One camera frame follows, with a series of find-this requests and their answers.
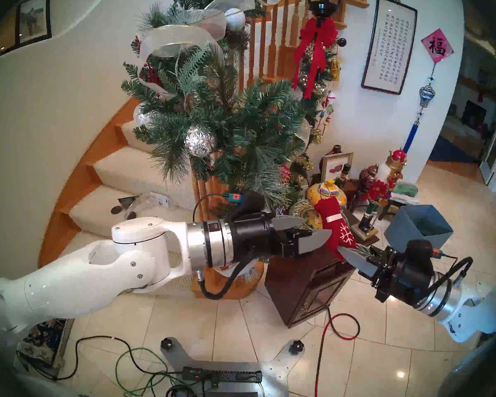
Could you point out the gold hanging ornament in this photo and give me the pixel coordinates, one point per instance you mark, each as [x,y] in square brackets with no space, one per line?
[335,69]

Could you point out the silver faceted ball ornament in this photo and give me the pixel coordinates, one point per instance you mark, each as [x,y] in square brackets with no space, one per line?
[199,142]

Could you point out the green gold decorative plate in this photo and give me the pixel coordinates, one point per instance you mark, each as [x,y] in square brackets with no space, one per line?
[299,210]

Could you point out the red glitter ball ornament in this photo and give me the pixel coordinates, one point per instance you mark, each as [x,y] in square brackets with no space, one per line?
[285,175]

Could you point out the framed horse picture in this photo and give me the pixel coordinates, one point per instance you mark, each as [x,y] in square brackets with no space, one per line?
[33,17]

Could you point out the dark ceramic vase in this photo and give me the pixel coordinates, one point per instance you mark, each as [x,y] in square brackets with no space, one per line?
[335,149]

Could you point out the large red nutcracker figure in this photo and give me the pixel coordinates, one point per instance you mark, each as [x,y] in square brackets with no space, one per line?
[380,189]

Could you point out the red bow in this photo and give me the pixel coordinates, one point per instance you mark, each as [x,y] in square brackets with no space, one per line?
[318,32]

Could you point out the green jade object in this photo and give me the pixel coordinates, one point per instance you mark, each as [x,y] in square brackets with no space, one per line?
[405,190]

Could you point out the gold tinsel ornament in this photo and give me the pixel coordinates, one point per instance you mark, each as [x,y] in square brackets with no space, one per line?
[304,162]

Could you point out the black lantern lamp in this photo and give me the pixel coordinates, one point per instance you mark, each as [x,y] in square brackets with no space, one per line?
[324,1]

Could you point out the plain white ball ornament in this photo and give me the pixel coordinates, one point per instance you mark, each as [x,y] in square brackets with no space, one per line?
[234,19]

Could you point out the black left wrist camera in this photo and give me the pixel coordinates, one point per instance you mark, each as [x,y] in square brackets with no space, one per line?
[248,206]

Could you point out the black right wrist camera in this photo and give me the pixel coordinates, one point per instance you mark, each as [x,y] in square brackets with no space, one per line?
[420,253]

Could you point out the gold tinsel pine garland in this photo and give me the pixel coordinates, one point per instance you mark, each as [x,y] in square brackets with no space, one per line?
[316,75]

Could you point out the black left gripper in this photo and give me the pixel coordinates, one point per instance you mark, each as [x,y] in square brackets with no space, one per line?
[252,237]

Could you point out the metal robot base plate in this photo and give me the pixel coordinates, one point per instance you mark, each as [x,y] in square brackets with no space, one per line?
[277,371]

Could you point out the red diamond fu sign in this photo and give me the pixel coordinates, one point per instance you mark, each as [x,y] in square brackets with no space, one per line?
[437,46]

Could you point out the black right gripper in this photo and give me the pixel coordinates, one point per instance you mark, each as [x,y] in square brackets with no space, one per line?
[401,282]

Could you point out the framed calligraphy scroll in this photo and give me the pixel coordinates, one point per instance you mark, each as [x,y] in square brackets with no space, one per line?
[388,44]

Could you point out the black round finial knob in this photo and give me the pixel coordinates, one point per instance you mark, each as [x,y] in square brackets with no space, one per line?
[341,42]

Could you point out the dark patterned rug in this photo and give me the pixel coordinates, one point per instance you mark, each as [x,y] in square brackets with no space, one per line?
[45,342]

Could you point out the small framed red picture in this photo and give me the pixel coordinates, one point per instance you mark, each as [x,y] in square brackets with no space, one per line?
[336,167]

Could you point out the black base plate knob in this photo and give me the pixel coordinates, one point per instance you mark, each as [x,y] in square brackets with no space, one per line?
[298,346]
[167,344]

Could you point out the dark wooden cabinet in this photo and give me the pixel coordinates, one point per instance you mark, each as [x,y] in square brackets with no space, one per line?
[301,284]

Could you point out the frosted clear ball ornament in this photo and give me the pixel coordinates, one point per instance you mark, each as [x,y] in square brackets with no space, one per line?
[142,117]

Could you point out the vase charm with blue tassel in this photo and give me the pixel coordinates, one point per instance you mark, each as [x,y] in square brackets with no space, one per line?
[426,95]

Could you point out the green pine garland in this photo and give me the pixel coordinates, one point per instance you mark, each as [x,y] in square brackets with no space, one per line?
[248,127]

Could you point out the blue floor rug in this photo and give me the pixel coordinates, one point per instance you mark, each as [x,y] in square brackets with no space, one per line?
[450,151]

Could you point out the dark square card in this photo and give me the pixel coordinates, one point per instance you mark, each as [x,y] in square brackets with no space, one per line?
[127,200]

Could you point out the gold brown framed painting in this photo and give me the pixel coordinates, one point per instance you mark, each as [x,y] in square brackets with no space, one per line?
[2,32]

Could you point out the dark red cloisonne jar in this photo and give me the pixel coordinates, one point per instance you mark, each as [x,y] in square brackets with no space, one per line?
[368,178]

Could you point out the clear plastic packaging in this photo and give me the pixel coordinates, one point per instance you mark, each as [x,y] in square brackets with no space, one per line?
[151,202]

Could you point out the red knitted mitten ornament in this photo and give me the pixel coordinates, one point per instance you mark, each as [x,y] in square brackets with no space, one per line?
[335,230]

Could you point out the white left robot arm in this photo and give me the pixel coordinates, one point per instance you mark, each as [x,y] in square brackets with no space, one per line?
[87,276]

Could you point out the black fireplace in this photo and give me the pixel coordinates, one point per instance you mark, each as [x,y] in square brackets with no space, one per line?
[474,113]

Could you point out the black power strip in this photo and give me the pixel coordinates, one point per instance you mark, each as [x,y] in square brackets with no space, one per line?
[227,375]

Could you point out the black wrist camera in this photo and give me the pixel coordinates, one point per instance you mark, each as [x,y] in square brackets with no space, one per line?
[248,206]
[420,253]

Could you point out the blue-gray square bin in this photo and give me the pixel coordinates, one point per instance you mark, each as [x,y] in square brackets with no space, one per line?
[421,222]

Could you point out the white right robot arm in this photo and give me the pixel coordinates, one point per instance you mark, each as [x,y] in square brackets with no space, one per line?
[479,309]

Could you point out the small black-hat nutcracker figure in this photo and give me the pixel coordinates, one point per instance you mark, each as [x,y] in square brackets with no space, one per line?
[345,176]

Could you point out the yellow porcelain lidded jar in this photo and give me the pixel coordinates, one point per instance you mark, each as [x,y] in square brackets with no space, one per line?
[328,187]

